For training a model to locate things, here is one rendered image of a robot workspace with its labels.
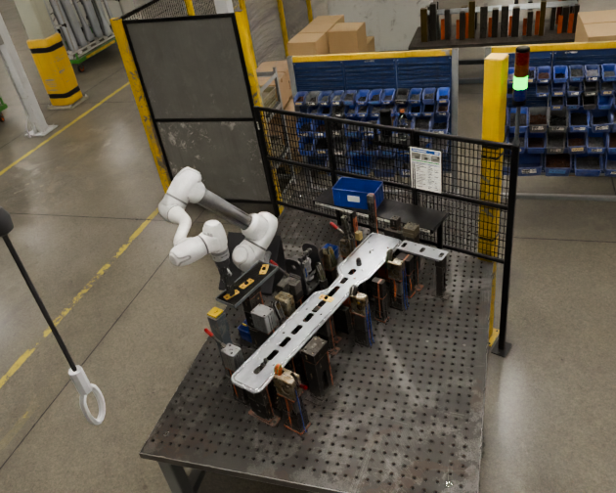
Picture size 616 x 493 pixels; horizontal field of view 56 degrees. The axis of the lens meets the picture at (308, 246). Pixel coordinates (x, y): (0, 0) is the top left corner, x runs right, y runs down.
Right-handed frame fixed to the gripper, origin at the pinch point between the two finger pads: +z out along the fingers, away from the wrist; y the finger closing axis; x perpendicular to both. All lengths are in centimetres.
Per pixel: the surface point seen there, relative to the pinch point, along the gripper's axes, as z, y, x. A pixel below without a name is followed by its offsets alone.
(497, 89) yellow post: -64, 45, 157
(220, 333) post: 14.9, 9.1, -15.4
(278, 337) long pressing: 20.1, 29.3, 6.0
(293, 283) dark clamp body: 12.4, 8.2, 33.8
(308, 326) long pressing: 20.1, 34.0, 22.2
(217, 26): -68, -226, 147
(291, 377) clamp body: 14, 61, -8
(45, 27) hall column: -4, -775, 147
